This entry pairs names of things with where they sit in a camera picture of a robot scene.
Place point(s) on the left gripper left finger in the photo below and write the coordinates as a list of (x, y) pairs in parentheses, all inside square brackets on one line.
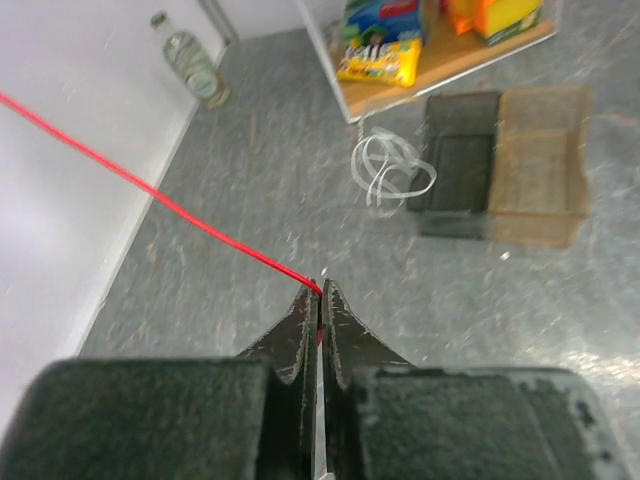
[(250, 416)]

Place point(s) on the orange snack box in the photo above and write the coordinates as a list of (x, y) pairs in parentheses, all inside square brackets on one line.
[(494, 20)]

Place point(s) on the white wire shelf rack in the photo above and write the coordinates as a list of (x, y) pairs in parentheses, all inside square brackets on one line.
[(445, 58)]

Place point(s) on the glass bottle green cap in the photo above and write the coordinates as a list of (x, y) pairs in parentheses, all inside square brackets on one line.
[(189, 60)]

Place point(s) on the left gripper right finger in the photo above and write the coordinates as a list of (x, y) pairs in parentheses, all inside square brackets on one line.
[(386, 418)]

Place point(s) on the blue snack box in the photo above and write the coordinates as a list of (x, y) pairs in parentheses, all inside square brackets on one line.
[(378, 22)]

